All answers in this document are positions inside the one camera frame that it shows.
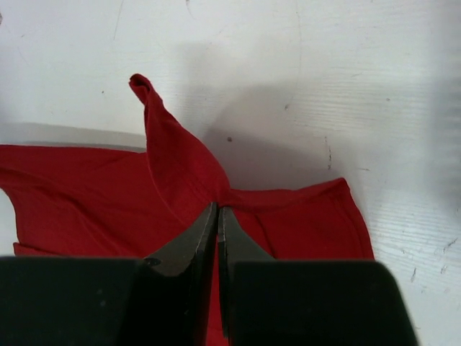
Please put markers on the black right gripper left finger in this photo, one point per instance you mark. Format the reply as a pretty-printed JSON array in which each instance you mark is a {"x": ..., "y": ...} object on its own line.
[{"x": 162, "y": 299}]

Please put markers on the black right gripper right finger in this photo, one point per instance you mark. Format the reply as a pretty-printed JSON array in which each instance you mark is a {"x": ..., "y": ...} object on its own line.
[{"x": 266, "y": 301}]

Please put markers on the red t shirt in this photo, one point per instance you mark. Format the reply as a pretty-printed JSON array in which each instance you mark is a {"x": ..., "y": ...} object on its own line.
[{"x": 95, "y": 202}]

